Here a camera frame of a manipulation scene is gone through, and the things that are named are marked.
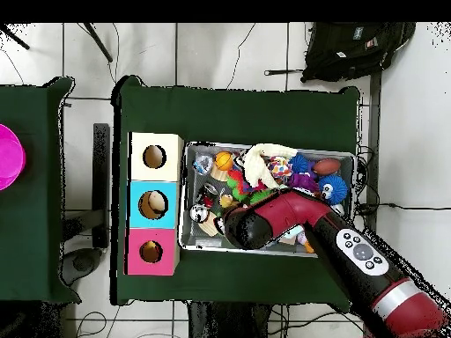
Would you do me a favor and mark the cream waffle cloth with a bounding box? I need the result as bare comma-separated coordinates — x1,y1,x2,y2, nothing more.
242,143,299,189

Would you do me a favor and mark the purple spiky monster toy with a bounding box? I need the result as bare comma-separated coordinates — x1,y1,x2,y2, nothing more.
286,173,320,193

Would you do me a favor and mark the wooden box with three holes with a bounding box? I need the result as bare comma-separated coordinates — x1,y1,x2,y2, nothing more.
124,131,185,277

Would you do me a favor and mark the silver mesh bin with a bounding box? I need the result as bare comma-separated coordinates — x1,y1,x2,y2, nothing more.
178,140,357,260

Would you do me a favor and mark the orange toy basketball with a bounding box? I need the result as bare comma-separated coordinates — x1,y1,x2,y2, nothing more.
214,151,235,172

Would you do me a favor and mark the clear bottle with blue label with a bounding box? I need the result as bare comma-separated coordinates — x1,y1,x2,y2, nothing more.
193,154,214,175

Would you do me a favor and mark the polka dot fabric toy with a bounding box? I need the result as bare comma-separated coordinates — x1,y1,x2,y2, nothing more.
268,155,293,179

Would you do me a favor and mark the dark green tablecloth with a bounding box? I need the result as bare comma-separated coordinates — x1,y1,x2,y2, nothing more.
109,75,361,306
0,76,82,304

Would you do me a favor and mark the blue spiky ball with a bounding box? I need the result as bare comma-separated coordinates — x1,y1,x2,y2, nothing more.
317,174,350,206
289,153,311,177

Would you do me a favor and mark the brown toy football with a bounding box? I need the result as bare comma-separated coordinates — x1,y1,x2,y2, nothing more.
313,158,342,176

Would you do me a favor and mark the black panel on stand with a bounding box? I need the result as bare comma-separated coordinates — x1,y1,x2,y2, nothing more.
59,122,111,287

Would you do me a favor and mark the black backpack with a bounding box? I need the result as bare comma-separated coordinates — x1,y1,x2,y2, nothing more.
263,22,417,84

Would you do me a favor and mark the black tripod leg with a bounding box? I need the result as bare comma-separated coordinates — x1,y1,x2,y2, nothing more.
0,23,31,50
82,22,114,63

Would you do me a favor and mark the pink plastic bowl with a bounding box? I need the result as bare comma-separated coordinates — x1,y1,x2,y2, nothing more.
0,122,26,192

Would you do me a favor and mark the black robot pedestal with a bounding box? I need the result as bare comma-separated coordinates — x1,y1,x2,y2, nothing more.
186,300,274,338

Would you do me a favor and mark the thin black cable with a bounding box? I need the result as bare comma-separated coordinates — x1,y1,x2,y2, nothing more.
225,22,256,91
378,202,451,211

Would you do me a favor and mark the grey metal rail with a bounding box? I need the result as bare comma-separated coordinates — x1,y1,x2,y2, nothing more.
366,71,382,231

